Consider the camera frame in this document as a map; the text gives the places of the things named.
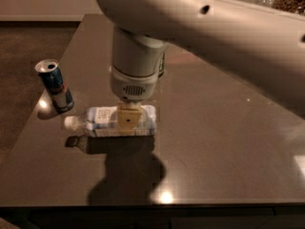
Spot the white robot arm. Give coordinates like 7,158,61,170
97,0,305,115

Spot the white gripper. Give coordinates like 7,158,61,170
111,27,169,135

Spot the redbull can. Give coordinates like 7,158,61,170
34,59,74,113

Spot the green soda can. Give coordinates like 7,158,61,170
158,53,165,77

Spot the blue plastic water bottle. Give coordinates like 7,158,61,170
64,105,156,137

